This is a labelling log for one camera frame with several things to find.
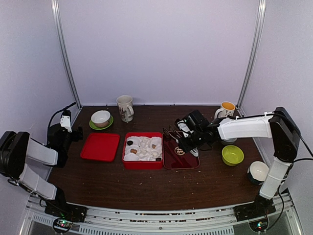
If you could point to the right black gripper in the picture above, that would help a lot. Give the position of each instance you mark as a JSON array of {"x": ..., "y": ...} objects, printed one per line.
[{"x": 185, "y": 146}]

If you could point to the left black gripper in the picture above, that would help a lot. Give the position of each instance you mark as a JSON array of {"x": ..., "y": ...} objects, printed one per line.
[{"x": 76, "y": 137}]

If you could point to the metal serving tongs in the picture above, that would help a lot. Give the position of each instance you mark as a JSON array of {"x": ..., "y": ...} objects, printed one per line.
[{"x": 171, "y": 134}]

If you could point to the red tin lid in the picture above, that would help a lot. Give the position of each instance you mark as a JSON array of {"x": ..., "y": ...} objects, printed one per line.
[{"x": 100, "y": 147}]

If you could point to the red chocolate tray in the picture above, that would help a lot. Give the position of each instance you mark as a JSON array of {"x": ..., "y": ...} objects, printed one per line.
[{"x": 172, "y": 161}]

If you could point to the red tin box base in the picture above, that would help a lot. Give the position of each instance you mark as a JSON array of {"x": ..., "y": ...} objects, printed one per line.
[{"x": 141, "y": 165}]

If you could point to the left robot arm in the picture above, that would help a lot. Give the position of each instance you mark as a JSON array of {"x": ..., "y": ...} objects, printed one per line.
[{"x": 18, "y": 150}]

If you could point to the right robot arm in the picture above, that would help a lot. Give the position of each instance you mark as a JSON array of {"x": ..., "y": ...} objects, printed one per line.
[{"x": 275, "y": 134}]

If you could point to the white block chocolate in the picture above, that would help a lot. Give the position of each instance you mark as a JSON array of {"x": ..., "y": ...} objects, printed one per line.
[{"x": 143, "y": 151}]

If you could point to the white bowl on saucer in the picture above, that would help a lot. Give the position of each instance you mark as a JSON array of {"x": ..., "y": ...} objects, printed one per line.
[{"x": 101, "y": 117}]

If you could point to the light blue patterned bowl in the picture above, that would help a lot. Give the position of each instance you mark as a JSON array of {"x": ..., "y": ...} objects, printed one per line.
[{"x": 229, "y": 141}]

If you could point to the green saucer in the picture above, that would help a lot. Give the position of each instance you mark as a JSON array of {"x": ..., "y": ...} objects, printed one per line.
[{"x": 101, "y": 127}]

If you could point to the lime green bowl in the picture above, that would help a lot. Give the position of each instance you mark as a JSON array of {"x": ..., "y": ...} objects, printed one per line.
[{"x": 232, "y": 155}]

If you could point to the white mug yellow inside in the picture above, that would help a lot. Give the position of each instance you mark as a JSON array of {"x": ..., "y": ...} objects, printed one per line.
[{"x": 226, "y": 109}]

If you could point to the tall white patterned mug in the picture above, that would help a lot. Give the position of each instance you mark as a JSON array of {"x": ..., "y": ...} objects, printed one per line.
[{"x": 125, "y": 106}]

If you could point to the white paper cupcake liners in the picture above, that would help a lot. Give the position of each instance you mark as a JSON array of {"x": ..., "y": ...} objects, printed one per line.
[{"x": 137, "y": 144}]

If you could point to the dark bowl white inside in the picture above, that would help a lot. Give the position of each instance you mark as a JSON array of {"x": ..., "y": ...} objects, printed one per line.
[{"x": 257, "y": 172}]

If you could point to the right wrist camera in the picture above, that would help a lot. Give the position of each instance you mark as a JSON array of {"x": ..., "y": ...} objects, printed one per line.
[{"x": 186, "y": 126}]

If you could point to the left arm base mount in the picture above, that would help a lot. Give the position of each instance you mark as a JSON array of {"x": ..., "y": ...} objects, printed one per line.
[{"x": 73, "y": 213}]

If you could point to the front aluminium rail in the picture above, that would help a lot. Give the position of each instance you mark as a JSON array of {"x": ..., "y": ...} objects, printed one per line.
[{"x": 210, "y": 221}]

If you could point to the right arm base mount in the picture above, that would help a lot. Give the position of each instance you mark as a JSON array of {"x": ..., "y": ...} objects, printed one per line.
[{"x": 252, "y": 211}]

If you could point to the left aluminium frame post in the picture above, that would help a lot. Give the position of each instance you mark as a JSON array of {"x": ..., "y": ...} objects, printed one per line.
[{"x": 65, "y": 57}]

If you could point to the aluminium frame post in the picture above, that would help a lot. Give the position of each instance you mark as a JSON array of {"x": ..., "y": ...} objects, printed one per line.
[
  {"x": 65, "y": 57},
  {"x": 260, "y": 19}
]

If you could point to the right aluminium frame post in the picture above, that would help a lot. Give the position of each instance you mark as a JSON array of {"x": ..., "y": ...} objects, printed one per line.
[{"x": 260, "y": 19}]

